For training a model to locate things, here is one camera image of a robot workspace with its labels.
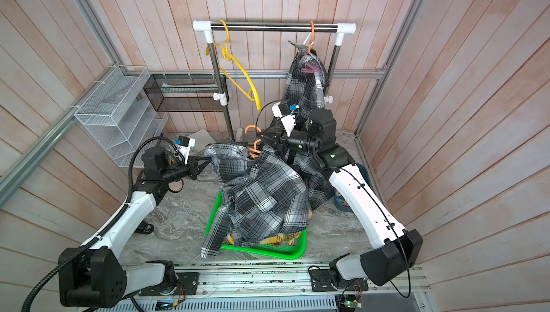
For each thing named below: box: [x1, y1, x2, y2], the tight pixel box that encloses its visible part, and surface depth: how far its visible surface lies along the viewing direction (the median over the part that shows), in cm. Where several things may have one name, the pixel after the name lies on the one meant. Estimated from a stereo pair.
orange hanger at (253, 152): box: [244, 124, 263, 159], surface depth 67 cm
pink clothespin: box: [300, 61, 322, 73], surface depth 59 cm
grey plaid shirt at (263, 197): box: [200, 142, 310, 258], surface depth 71 cm
